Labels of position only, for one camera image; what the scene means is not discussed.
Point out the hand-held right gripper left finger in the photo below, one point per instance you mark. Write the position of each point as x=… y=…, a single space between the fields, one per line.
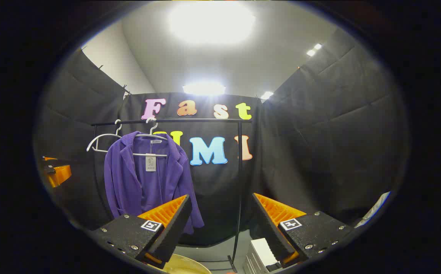
x=174 y=224

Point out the white sheet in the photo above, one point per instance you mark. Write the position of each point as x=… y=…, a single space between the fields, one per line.
x=374 y=208

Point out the white plastic hanger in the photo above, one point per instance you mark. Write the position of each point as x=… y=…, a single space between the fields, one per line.
x=155 y=135
x=98 y=139

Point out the large ceiling light panel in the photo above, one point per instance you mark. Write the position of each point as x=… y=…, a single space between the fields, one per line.
x=211 y=23

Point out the black backdrop cloth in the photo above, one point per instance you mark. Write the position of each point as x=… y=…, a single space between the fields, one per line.
x=319 y=144

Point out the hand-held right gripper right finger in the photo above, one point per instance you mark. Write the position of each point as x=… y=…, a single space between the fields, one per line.
x=268 y=228

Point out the black metal clothes rack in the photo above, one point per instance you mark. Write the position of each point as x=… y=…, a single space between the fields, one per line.
x=239 y=171

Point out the beige laundry hamper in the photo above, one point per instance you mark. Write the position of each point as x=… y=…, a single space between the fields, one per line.
x=184 y=265

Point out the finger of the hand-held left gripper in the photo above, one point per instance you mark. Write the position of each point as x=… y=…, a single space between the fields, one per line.
x=61 y=174
x=49 y=158

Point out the small ceiling light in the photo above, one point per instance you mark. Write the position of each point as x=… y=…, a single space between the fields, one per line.
x=267 y=95
x=313 y=50

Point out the white ribbed crate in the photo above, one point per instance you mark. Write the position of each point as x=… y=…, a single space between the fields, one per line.
x=260 y=253

